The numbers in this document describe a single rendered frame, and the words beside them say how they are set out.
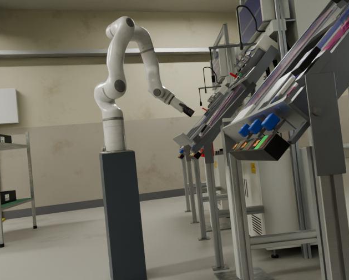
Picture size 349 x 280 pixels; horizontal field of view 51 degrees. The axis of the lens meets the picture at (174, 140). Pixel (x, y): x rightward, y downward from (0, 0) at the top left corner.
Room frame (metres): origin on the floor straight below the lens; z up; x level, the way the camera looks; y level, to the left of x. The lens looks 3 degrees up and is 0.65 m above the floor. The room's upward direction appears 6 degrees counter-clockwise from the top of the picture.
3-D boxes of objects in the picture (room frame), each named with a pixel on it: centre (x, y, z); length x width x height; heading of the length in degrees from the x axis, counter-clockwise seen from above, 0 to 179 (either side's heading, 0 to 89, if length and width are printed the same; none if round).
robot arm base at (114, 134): (2.06, 0.33, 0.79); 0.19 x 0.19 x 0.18
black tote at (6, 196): (3.71, 1.86, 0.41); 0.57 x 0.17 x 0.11; 3
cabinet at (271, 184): (2.47, -0.77, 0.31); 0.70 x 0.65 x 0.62; 3
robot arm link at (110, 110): (2.08, 0.36, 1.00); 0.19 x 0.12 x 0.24; 41
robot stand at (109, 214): (2.06, 0.33, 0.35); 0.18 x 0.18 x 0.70; 17
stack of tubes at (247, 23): (2.40, -0.65, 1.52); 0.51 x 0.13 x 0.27; 3
